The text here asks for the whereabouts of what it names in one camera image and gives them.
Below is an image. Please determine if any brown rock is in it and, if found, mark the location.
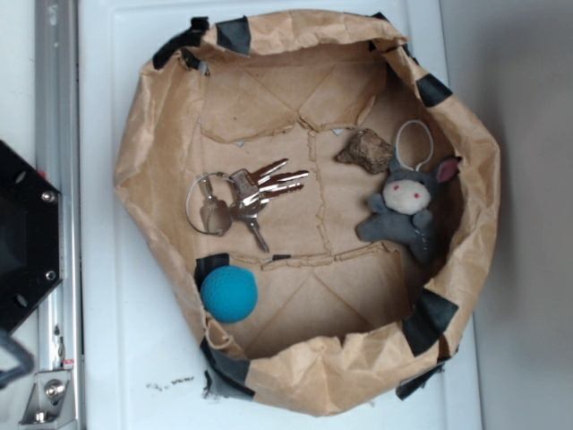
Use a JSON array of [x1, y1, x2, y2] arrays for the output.
[[336, 129, 393, 175]]

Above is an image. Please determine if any blue dimpled ball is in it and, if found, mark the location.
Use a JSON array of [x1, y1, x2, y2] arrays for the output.
[[200, 265, 258, 323]]

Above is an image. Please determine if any silver key bunch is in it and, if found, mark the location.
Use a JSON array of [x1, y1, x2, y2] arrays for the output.
[[184, 159, 310, 253]]

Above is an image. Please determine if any aluminium rail frame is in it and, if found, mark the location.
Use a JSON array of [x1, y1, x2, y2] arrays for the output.
[[22, 1, 85, 429]]

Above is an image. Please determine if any brown paper bag tray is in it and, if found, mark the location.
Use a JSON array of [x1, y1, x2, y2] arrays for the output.
[[115, 10, 500, 416]]

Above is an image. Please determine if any grey plush bunny keychain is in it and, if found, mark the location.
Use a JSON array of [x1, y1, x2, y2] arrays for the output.
[[355, 119, 463, 265]]

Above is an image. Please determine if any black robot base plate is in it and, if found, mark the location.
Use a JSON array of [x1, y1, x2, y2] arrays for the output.
[[1, 142, 62, 333]]

